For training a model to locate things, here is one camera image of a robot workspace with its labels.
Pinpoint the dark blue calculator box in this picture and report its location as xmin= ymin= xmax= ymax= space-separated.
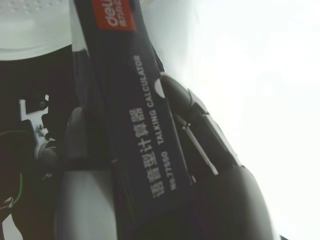
xmin=71 ymin=0 xmax=196 ymax=226

